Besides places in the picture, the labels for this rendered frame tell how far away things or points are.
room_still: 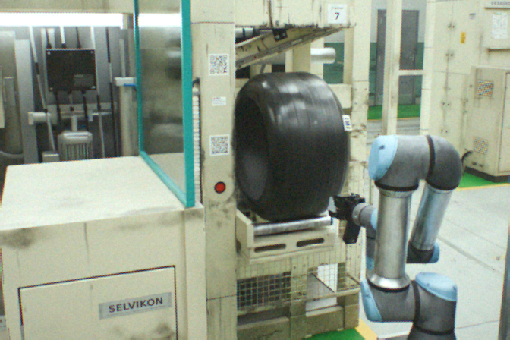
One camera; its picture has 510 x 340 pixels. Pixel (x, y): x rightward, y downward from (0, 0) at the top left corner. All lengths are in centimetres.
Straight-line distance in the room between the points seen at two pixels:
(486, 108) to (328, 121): 481
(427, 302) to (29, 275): 103
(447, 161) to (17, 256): 101
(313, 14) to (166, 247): 150
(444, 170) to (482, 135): 531
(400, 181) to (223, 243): 90
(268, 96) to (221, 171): 32
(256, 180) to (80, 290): 139
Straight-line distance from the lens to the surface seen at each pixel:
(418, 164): 148
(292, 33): 257
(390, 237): 155
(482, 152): 682
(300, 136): 197
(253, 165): 248
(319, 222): 222
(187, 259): 122
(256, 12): 235
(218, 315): 229
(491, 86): 668
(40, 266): 118
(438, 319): 169
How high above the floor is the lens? 162
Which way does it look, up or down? 12 degrees down
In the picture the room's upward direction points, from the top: straight up
